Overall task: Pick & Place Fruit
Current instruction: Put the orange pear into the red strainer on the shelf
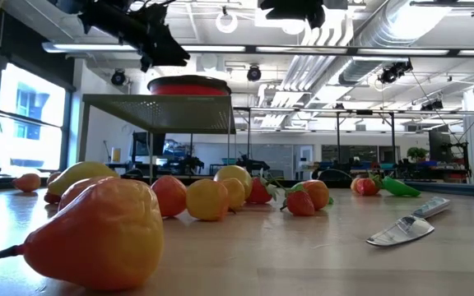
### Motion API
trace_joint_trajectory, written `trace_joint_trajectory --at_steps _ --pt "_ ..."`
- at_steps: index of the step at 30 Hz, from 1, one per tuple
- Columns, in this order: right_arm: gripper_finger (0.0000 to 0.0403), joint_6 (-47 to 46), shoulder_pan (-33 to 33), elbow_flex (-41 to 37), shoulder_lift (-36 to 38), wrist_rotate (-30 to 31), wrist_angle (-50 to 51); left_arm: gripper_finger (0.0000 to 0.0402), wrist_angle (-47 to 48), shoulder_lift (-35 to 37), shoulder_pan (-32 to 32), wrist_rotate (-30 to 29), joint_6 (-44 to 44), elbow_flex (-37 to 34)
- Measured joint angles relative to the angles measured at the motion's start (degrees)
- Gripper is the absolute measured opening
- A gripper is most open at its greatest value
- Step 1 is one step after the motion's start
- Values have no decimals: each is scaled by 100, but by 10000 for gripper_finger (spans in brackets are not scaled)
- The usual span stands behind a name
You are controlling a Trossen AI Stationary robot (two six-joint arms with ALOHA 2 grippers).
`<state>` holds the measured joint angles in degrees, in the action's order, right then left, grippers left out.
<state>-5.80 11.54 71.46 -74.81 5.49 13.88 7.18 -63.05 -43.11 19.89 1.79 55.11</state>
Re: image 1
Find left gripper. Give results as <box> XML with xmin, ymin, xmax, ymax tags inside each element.
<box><xmin>78</xmin><ymin>0</ymin><xmax>191</xmax><ymax>73</ymax></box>

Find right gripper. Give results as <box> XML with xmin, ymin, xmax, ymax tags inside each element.
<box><xmin>257</xmin><ymin>0</ymin><xmax>347</xmax><ymax>30</ymax></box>

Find red collapsible bowl grey rim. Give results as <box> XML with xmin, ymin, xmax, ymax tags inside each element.
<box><xmin>146</xmin><ymin>74</ymin><xmax>233</xmax><ymax>97</ymax></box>

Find yellow toy lemon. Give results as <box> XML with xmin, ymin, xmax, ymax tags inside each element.
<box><xmin>213</xmin><ymin>164</ymin><xmax>253</xmax><ymax>198</ymax></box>

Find pale green perforated metal shelf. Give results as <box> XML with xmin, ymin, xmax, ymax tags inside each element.
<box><xmin>77</xmin><ymin>94</ymin><xmax>238</xmax><ymax>182</ymax></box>

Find black monitor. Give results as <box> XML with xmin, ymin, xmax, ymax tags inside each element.
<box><xmin>132</xmin><ymin>131</ymin><xmax>167</xmax><ymax>157</ymax></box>

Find yellow toy mango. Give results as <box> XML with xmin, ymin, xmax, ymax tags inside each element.
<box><xmin>46</xmin><ymin>160</ymin><xmax>119</xmax><ymax>197</ymax></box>

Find red-orange toy apple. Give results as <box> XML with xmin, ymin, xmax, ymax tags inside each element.
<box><xmin>151</xmin><ymin>175</ymin><xmax>188</xmax><ymax>218</ymax></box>

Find small orange toy pear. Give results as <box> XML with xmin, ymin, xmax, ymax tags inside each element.
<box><xmin>185</xmin><ymin>178</ymin><xmax>230</xmax><ymax>222</ymax></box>
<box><xmin>58</xmin><ymin>175</ymin><xmax>119</xmax><ymax>213</ymax></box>
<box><xmin>0</xmin><ymin>176</ymin><xmax>165</xmax><ymax>292</ymax></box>

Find red toy strawberry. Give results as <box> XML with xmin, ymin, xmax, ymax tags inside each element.
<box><xmin>244</xmin><ymin>174</ymin><xmax>279</xmax><ymax>206</ymax></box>
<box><xmin>355</xmin><ymin>172</ymin><xmax>383</xmax><ymax>197</ymax></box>
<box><xmin>43</xmin><ymin>191</ymin><xmax>62</xmax><ymax>206</ymax></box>
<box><xmin>279</xmin><ymin>183</ymin><xmax>316</xmax><ymax>218</ymax></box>

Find green potted plant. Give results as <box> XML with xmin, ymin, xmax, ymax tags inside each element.
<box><xmin>406</xmin><ymin>146</ymin><xmax>430</xmax><ymax>164</ymax></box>

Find green toy kiwi slice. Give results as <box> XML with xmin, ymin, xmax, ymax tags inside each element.
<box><xmin>381</xmin><ymin>175</ymin><xmax>422</xmax><ymax>198</ymax></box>

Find silver toy knife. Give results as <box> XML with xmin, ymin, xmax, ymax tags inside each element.
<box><xmin>365</xmin><ymin>196</ymin><xmax>451</xmax><ymax>248</ymax></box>

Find white ring lamp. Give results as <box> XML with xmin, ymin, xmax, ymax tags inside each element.
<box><xmin>215</xmin><ymin>11</ymin><xmax>239</xmax><ymax>35</ymax></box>

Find black ceiling camera cluster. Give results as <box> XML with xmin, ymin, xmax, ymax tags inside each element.
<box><xmin>377</xmin><ymin>59</ymin><xmax>414</xmax><ymax>86</ymax></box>

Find black gantry frame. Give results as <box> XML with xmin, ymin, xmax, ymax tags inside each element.
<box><xmin>334</xmin><ymin>109</ymin><xmax>397</xmax><ymax>165</ymax></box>

